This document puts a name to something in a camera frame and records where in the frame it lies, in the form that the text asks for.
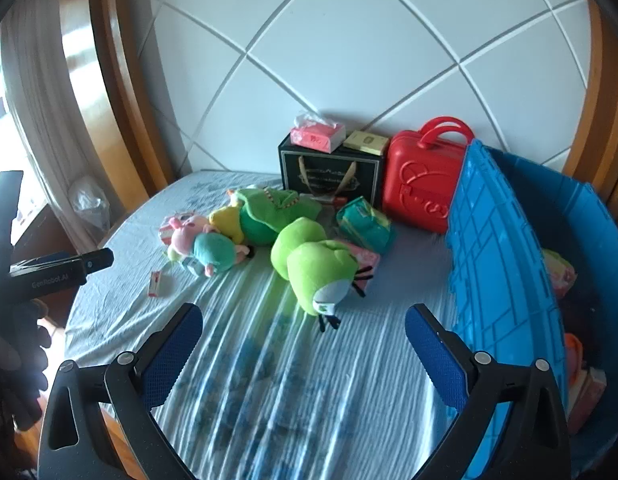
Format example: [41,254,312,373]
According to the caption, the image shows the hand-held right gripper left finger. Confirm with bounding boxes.
[38,302,205,480]

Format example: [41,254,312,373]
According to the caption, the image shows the clear plastic bag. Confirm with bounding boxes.
[66,175,112,216]

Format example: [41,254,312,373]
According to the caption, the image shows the green frog plush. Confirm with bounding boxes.
[270,217,375,333]

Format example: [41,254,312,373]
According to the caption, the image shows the red toy suitcase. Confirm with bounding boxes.
[381,116,476,235]

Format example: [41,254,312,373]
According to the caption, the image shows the striped blue white bed sheet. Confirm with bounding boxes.
[64,170,490,480]

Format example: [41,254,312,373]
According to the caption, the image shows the small gold box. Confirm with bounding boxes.
[342,130,390,155]

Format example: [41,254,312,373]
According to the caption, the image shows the orange toy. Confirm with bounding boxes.
[564,332,584,386]

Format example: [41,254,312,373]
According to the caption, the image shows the pink yellow packet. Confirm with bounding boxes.
[541,249,577,298]

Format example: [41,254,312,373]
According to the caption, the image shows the pink flat box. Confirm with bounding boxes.
[569,366,608,436]

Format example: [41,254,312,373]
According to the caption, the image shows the wooden headboard frame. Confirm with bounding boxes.
[54,0,618,211]

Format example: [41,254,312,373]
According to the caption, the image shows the white padded headboard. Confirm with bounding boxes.
[89,0,610,196]

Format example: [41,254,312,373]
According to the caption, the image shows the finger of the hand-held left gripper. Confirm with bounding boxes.
[0,170,25,263]
[54,247,115,277]

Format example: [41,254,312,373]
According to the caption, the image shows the pink printed packet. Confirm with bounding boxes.
[346,241,381,286]

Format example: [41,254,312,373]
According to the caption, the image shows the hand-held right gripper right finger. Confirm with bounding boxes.
[405,303,572,480]

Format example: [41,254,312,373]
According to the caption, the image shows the black gift bag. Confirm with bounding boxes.
[278,132,390,211]

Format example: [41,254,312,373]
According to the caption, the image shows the pink tissue pack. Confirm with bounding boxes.
[289,111,346,153]

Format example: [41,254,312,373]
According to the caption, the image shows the pig plush teal dress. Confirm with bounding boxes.
[166,215,257,278]

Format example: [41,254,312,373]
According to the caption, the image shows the green dinosaur plush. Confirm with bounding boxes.
[209,186,324,247]

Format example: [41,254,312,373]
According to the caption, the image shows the teal green wipes pack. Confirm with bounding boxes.
[336,197,396,252]

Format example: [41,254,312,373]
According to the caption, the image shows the blue plastic storage container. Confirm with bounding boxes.
[446,139,618,480]

